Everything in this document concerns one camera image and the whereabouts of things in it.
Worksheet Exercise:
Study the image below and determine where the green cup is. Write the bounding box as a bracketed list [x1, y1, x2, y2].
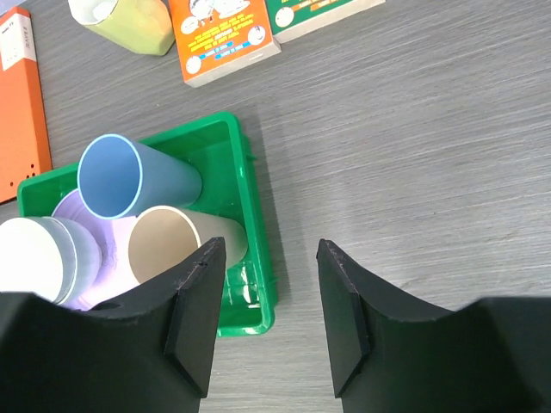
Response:
[68, 0, 175, 56]

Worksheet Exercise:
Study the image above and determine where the beige cup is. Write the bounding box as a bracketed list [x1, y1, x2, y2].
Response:
[127, 206, 248, 283]

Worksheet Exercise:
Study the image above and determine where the white bowl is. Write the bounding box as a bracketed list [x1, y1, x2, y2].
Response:
[1, 217, 75, 303]
[52, 218, 102, 305]

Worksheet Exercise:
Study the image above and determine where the green book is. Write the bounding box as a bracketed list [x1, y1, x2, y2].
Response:
[266, 0, 385, 43]

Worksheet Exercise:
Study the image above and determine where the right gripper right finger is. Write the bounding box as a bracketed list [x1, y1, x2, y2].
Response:
[316, 240, 550, 412]

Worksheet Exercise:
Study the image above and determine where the green plastic bin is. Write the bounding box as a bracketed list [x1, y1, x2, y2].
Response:
[17, 113, 277, 337]

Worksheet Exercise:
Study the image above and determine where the orange book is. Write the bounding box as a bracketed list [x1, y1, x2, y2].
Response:
[169, 0, 281, 88]

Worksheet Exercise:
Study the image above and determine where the orange folder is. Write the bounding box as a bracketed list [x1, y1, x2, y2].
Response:
[1, 6, 52, 202]

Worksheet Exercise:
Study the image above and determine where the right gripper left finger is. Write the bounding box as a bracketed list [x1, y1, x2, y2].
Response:
[1, 237, 226, 412]

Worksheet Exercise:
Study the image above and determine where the purple plate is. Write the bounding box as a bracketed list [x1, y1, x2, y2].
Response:
[53, 189, 139, 311]

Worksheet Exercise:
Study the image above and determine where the blue cup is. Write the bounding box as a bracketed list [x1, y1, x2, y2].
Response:
[77, 133, 202, 219]

